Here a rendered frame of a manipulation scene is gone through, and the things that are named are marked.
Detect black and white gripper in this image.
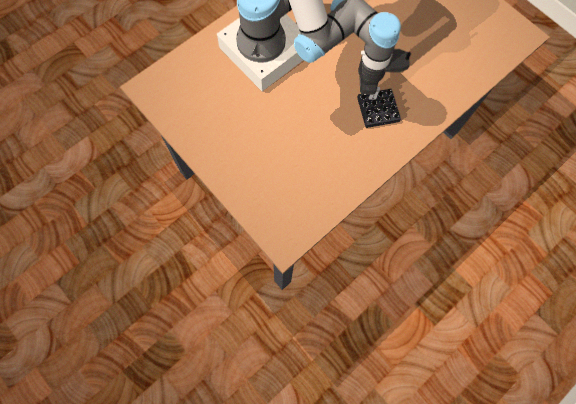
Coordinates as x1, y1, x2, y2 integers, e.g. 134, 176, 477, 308
358, 49, 411, 99

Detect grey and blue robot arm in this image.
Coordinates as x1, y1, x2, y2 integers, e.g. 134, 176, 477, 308
236, 0, 401, 63

